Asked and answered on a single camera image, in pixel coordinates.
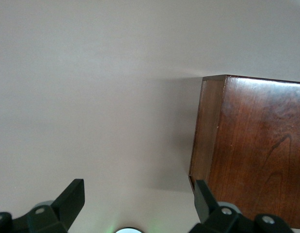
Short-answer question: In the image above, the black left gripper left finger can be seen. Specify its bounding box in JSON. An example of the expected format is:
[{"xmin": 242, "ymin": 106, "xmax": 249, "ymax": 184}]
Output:
[{"xmin": 0, "ymin": 179, "xmax": 85, "ymax": 233}]

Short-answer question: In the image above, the dark brown wooden cabinet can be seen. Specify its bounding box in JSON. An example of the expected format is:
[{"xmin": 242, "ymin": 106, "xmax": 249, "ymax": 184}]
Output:
[{"xmin": 188, "ymin": 74, "xmax": 300, "ymax": 229}]

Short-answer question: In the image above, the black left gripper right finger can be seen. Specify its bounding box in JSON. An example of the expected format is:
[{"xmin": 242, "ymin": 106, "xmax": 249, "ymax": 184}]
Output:
[{"xmin": 189, "ymin": 180, "xmax": 294, "ymax": 233}]

